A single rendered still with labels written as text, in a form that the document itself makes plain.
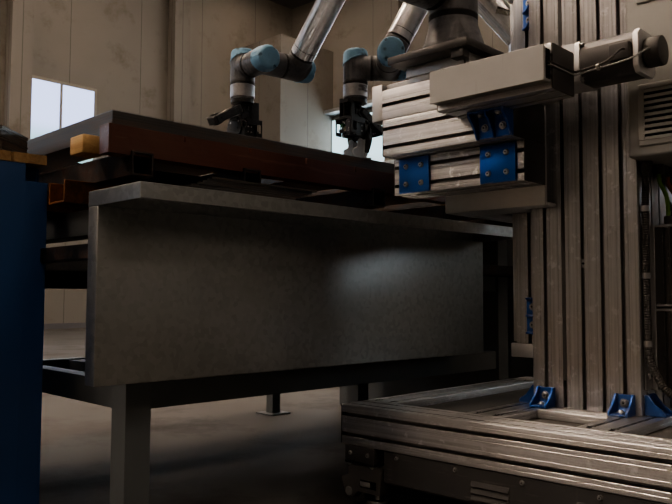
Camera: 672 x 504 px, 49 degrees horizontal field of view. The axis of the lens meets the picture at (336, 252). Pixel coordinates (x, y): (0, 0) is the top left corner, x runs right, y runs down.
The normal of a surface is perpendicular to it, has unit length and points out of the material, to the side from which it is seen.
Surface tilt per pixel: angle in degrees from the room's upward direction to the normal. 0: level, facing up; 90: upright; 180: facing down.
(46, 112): 90
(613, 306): 90
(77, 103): 90
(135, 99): 90
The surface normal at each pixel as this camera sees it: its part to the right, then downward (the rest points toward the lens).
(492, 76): -0.69, -0.04
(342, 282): 0.70, -0.04
